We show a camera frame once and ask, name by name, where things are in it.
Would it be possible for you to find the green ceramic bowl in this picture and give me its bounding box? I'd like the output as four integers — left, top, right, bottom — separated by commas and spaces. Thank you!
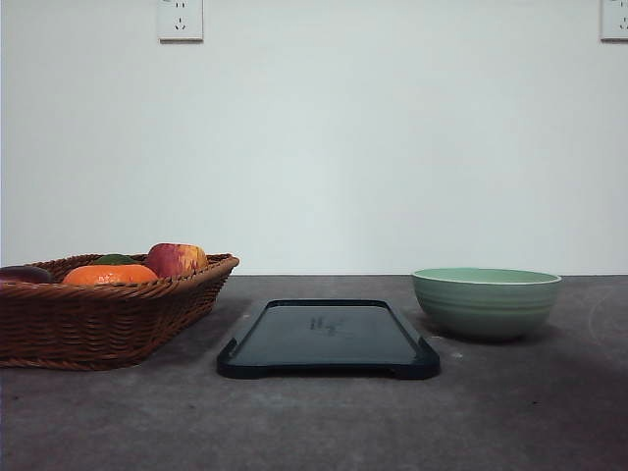
412, 267, 562, 338

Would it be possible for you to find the brown wicker basket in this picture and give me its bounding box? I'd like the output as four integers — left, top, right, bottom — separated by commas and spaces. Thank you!
0, 243, 240, 370

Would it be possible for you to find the black rectangular tray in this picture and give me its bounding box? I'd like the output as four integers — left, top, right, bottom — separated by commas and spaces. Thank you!
218, 299, 441, 380

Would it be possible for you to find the red yellow apple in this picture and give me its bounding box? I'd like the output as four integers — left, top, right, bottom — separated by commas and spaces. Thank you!
147, 242, 208, 278

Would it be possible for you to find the dark green fruit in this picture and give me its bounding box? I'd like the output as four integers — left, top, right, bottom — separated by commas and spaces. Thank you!
93, 253, 139, 266

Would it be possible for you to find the orange tangerine fruit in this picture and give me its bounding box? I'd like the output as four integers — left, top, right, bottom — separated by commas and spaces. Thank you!
62, 264, 159, 285

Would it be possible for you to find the dark purple fruit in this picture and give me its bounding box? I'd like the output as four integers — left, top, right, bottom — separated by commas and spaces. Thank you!
0, 266, 48, 283

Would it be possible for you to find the white wall socket left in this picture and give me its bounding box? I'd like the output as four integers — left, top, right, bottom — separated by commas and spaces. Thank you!
158, 36, 204, 44

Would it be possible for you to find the white wall socket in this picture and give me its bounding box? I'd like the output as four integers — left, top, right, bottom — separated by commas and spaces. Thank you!
597, 0, 628, 43
158, 36, 204, 44

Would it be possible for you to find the white wall socket right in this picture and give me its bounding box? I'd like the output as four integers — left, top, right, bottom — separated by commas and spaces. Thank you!
597, 0, 628, 43

